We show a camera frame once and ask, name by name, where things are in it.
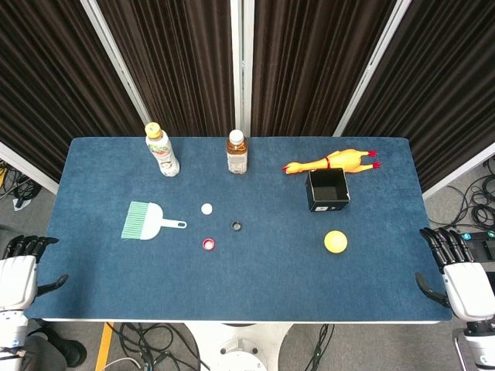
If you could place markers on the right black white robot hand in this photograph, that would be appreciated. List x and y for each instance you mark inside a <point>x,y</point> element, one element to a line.
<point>468,288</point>

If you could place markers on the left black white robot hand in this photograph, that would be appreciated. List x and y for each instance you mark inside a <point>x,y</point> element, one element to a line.
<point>17,280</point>

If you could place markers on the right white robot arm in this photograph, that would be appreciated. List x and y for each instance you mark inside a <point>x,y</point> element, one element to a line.
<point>481,344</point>

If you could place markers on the yellow-capped white drink bottle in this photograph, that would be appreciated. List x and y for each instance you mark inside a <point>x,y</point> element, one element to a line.
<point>164,154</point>

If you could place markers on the red bottle cap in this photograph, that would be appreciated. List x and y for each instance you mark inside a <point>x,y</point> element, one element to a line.
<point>208,244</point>

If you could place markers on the white bottle cap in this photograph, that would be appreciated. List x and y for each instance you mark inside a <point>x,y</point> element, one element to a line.
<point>207,208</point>

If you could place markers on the black ring cap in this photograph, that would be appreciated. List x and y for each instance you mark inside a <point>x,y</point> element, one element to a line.
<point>233,226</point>

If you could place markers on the white-capped brown tea bottle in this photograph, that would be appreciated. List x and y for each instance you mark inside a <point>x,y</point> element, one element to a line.
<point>236,158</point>

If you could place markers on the black shoe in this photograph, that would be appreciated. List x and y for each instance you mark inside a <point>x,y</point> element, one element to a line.
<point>65,348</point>

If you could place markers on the yellow ball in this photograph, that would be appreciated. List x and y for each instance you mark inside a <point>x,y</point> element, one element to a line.
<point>335,241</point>

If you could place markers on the black open cardboard box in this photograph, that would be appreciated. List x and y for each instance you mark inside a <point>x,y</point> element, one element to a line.
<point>328,205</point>

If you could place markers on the yellow rubber chicken toy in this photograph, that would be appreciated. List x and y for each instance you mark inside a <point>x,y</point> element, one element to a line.
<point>342,158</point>

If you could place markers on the dark brown curtain panel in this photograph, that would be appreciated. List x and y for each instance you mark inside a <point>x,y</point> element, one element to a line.
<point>309,65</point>
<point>178,65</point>
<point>46,85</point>
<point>437,85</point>

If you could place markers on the blue table mat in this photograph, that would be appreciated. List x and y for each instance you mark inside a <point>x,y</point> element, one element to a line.
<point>247,286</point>

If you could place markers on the white table pedestal base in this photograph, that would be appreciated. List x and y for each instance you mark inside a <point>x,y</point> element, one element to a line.
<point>237,348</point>

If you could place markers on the white partition frame post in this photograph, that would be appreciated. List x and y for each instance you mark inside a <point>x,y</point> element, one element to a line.
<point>371,65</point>
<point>241,65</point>
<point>116,65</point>

